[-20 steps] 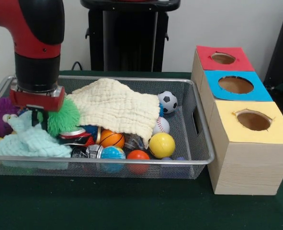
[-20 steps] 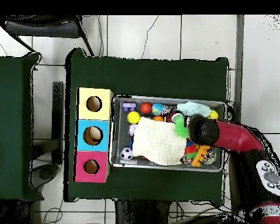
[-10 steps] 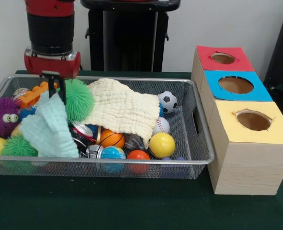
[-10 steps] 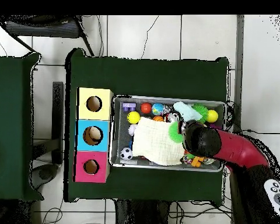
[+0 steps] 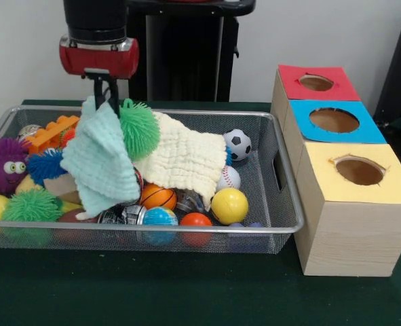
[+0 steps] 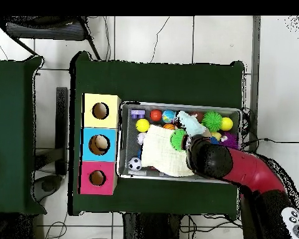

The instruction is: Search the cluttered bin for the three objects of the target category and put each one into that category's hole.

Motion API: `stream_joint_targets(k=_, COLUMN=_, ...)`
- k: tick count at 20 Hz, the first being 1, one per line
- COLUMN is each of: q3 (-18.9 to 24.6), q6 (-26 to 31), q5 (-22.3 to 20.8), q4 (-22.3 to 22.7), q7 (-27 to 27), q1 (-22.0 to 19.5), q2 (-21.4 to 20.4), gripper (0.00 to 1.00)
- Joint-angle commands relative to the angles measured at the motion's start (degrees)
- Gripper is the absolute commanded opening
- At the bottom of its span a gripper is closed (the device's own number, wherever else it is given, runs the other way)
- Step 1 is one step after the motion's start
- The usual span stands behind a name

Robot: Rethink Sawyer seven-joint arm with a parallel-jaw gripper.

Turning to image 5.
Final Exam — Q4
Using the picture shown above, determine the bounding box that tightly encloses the wooden box with three holes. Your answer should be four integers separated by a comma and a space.
270, 64, 401, 278

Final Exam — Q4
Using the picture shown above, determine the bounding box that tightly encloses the mint green waffle cloth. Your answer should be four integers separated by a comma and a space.
60, 96, 142, 218

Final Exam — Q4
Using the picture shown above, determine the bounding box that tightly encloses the green spiky rubber ball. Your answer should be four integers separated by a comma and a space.
1, 188, 62, 223
119, 98, 161, 162

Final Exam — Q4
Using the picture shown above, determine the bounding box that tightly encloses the clear mesh bin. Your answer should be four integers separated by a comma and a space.
0, 105, 305, 254

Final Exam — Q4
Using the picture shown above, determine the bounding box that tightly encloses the blue globe ball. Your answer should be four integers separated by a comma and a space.
142, 206, 180, 246

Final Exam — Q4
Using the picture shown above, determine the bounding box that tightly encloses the dark green table cloth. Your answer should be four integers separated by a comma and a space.
0, 98, 401, 326

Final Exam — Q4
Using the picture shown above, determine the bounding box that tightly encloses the blue spiky rubber toy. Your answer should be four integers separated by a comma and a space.
26, 148, 69, 186

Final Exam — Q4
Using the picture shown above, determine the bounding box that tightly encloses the small soccer ball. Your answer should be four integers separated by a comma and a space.
223, 128, 252, 162

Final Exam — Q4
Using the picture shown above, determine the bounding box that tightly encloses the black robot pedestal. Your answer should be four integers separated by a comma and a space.
125, 0, 257, 102

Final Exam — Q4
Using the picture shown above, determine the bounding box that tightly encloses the yellow plastic ball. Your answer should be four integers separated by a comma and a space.
210, 188, 249, 225

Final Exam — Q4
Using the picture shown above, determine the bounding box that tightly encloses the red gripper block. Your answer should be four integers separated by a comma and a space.
59, 39, 140, 119

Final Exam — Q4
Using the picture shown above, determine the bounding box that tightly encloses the orange toy building block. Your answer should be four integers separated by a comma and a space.
26, 114, 81, 154

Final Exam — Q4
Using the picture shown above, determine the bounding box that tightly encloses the cream waffle cloth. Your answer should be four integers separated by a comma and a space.
132, 111, 227, 211

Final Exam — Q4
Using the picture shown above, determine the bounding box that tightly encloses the small orange basketball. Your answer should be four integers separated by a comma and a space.
139, 183, 176, 211

